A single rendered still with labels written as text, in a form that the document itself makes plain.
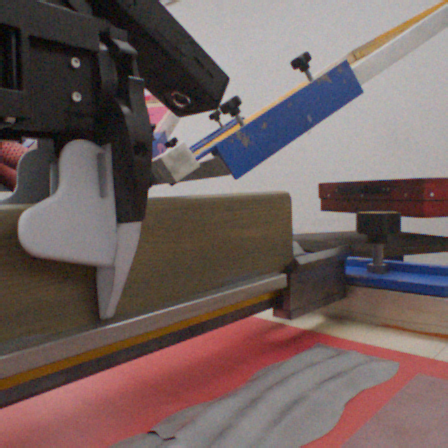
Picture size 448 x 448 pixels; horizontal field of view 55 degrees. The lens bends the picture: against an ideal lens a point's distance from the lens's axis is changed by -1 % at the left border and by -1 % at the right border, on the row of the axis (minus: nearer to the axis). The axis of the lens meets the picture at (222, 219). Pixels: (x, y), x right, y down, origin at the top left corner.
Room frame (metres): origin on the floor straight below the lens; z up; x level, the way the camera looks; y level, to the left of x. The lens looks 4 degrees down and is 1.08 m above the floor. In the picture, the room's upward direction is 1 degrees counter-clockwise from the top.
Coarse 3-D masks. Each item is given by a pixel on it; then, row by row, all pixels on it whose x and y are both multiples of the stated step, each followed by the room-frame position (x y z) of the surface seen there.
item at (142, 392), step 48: (240, 336) 0.37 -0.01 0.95; (288, 336) 0.37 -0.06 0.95; (96, 384) 0.28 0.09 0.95; (144, 384) 0.28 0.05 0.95; (192, 384) 0.28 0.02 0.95; (240, 384) 0.28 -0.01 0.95; (384, 384) 0.27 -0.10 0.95; (432, 384) 0.27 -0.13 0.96; (144, 432) 0.22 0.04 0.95; (336, 432) 0.22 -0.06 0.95; (384, 432) 0.22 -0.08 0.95; (432, 432) 0.21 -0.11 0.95
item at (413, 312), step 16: (352, 288) 0.41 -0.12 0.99; (368, 288) 0.40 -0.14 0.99; (384, 288) 0.39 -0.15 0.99; (336, 304) 0.42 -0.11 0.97; (352, 304) 0.41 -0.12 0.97; (368, 304) 0.40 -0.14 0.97; (384, 304) 0.39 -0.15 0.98; (400, 304) 0.38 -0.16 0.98; (416, 304) 0.37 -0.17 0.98; (432, 304) 0.36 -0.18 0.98; (352, 320) 0.41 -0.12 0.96; (368, 320) 0.40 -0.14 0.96; (384, 320) 0.39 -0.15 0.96; (400, 320) 0.38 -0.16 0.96; (416, 320) 0.37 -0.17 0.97; (432, 320) 0.36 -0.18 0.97
